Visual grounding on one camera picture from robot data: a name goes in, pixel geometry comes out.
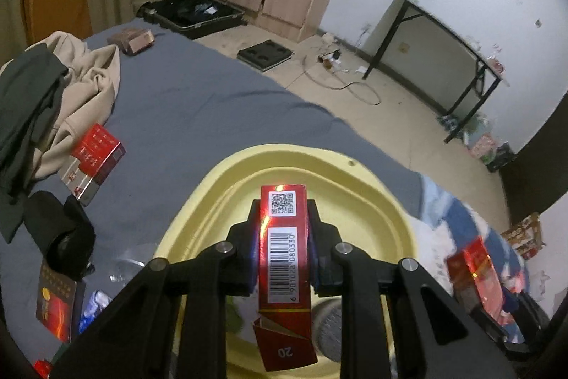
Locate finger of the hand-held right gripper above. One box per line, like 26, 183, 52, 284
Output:
457, 294, 511, 345
500, 268, 523, 318

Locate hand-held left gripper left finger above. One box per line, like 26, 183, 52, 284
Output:
51, 198, 262, 379

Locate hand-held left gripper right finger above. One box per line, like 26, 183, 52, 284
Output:
307, 198, 518, 379

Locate red barcode cigarette box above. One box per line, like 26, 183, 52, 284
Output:
253, 184, 318, 373

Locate glossy red cigarette box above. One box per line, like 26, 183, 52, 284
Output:
446, 236, 507, 318

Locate round grey layered sponge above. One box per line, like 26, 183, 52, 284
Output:
313, 299, 344, 364

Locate yellow plastic basin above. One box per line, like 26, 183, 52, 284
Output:
153, 144, 420, 379

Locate red and silver cigarette box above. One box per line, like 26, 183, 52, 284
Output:
61, 159, 107, 207

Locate red and gold cigarette box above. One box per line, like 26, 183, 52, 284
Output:
73, 123, 126, 184

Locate copper brown box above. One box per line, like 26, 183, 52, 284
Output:
106, 28, 156, 56

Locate brown snack bags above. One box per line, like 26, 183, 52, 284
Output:
501, 212, 544, 260

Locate blue white plaid blanket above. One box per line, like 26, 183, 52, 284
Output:
413, 172, 533, 318

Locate clear plastic wrapper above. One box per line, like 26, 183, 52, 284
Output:
109, 243, 156, 286

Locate black green box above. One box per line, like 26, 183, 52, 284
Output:
486, 143, 518, 173

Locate pink plastic bag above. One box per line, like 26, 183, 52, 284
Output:
464, 130, 500, 160

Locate blue foil packet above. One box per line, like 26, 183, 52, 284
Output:
79, 289, 114, 335

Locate pack of water bottles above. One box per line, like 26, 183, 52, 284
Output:
437, 115, 462, 133

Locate black round pouch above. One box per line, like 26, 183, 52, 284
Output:
27, 190, 96, 280

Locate dark red flat box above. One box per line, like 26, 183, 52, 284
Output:
35, 261, 86, 344

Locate black foam tray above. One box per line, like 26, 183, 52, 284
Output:
236, 40, 294, 72

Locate white power strip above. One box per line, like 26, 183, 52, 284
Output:
317, 49, 342, 71

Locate beige cloth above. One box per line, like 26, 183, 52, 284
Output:
20, 30, 122, 184

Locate black open suitcase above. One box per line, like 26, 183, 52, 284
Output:
137, 0, 248, 41

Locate dark green cloth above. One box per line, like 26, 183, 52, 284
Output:
0, 50, 69, 244

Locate black frame folding table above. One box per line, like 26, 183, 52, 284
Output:
361, 0, 511, 144

